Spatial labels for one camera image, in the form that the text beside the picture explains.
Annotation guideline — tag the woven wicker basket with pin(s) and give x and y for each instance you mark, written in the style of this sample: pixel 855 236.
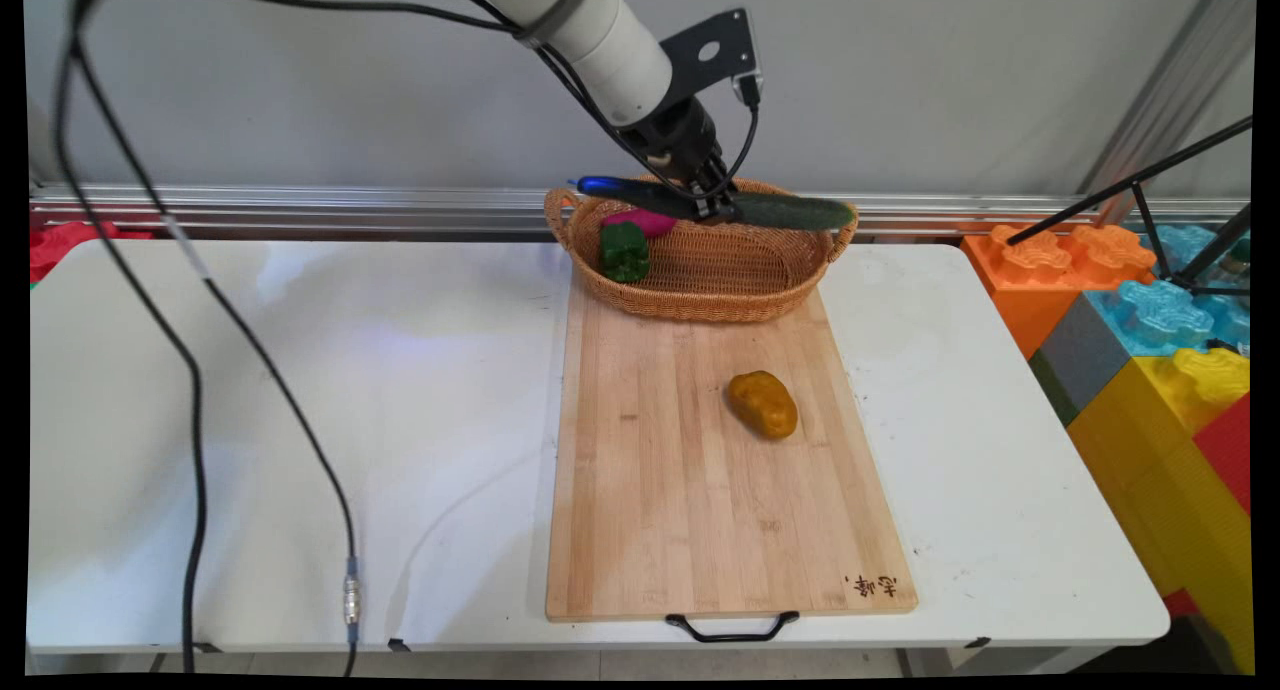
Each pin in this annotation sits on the woven wicker basket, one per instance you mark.
pixel 720 270

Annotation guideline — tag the black wrist camera mount plate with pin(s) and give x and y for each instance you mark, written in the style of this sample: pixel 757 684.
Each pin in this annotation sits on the black wrist camera mount plate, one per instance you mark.
pixel 700 60

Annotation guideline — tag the red plastic block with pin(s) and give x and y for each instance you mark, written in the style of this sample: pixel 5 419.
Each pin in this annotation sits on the red plastic block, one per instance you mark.
pixel 60 245

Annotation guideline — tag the black tripod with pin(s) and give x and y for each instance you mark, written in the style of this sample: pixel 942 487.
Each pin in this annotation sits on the black tripod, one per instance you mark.
pixel 1150 220

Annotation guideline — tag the yellow-brown toy potato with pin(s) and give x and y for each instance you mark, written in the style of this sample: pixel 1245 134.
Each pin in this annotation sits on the yellow-brown toy potato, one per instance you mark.
pixel 763 405

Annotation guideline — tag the aluminium rail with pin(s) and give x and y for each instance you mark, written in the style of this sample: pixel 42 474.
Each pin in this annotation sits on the aluminium rail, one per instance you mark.
pixel 300 205

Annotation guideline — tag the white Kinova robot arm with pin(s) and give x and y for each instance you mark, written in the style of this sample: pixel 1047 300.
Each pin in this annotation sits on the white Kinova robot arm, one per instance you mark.
pixel 600 30

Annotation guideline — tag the orange giant building block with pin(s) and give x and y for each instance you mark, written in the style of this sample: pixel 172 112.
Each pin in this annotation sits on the orange giant building block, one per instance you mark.
pixel 1020 290

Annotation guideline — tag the grey giant building block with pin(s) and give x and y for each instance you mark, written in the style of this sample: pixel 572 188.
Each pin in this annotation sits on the grey giant building block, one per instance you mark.
pixel 1085 355

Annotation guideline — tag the light blue giant building block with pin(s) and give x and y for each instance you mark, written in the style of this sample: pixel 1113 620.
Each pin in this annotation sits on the light blue giant building block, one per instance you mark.
pixel 1160 310

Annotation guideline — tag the yellow giant building block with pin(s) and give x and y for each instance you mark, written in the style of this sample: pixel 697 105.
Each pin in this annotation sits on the yellow giant building block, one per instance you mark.
pixel 1160 470

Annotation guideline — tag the red giant building block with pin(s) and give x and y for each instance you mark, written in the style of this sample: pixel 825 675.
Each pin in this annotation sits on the red giant building block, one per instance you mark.
pixel 1232 450

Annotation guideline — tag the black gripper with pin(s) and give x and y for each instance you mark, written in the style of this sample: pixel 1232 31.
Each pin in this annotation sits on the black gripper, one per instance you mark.
pixel 680 135

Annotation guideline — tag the slanted aluminium post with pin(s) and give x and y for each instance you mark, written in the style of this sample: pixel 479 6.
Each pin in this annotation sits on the slanted aluminium post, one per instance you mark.
pixel 1170 90

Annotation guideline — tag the bamboo cutting board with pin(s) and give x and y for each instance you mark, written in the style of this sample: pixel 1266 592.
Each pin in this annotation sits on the bamboo cutting board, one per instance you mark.
pixel 690 490

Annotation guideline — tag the magenta toy vegetable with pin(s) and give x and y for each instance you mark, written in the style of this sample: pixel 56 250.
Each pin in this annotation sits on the magenta toy vegetable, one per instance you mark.
pixel 645 222

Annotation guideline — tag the green toy bell pepper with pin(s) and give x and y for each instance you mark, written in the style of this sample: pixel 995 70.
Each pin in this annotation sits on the green toy bell pepper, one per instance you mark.
pixel 624 253

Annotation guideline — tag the dark green toy cucumber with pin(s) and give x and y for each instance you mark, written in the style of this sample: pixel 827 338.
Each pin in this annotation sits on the dark green toy cucumber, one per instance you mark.
pixel 790 211

